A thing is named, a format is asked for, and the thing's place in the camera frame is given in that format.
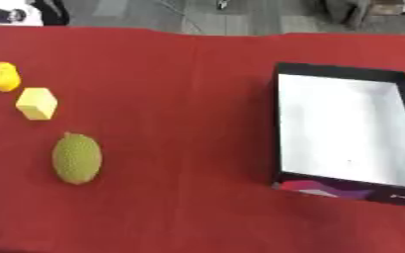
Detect green spiky toy fruit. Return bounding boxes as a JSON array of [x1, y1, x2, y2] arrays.
[[50, 131, 105, 186]]

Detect orange yellow toy fruit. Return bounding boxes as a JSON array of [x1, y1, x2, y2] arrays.
[[0, 61, 23, 93]]

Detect black box with white inside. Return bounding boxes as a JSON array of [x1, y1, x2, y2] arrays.
[[270, 61, 405, 209]]

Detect pale yellow block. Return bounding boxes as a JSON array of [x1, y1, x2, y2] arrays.
[[14, 87, 59, 122]]

